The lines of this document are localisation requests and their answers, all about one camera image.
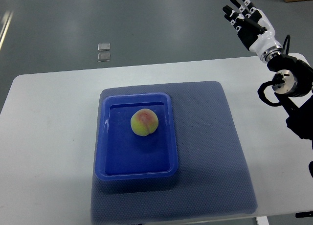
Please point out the white table leg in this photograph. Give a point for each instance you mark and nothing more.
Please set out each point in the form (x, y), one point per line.
(262, 220)

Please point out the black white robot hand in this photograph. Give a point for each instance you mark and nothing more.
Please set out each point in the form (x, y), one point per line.
(253, 29)

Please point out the grey-blue textured mat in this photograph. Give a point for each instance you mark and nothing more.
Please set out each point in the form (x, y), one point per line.
(212, 178)

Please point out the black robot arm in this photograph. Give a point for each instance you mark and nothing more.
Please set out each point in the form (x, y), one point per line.
(293, 78)

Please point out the upper metal floor plate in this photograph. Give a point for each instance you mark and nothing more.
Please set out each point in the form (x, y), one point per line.
(103, 46)

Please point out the blue plastic tray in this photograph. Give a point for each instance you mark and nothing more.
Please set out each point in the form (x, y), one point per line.
(121, 154)

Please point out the yellow-green pink peach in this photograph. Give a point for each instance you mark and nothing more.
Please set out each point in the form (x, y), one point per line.
(144, 122)

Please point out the metal floor plate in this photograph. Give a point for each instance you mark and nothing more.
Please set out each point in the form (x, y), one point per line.
(103, 46)
(104, 57)

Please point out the lower metal floor plate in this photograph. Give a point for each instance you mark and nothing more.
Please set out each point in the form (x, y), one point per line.
(104, 57)

